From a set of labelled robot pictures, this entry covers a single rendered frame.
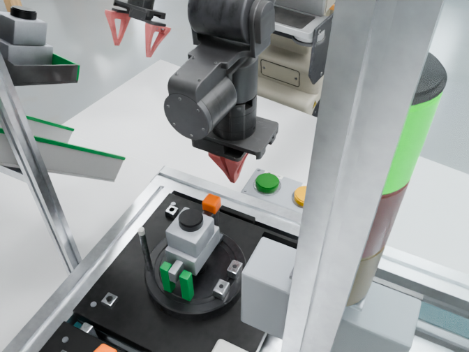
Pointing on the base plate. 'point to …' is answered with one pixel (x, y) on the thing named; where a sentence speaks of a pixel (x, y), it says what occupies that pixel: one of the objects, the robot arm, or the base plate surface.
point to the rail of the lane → (232, 202)
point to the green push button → (267, 183)
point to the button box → (280, 198)
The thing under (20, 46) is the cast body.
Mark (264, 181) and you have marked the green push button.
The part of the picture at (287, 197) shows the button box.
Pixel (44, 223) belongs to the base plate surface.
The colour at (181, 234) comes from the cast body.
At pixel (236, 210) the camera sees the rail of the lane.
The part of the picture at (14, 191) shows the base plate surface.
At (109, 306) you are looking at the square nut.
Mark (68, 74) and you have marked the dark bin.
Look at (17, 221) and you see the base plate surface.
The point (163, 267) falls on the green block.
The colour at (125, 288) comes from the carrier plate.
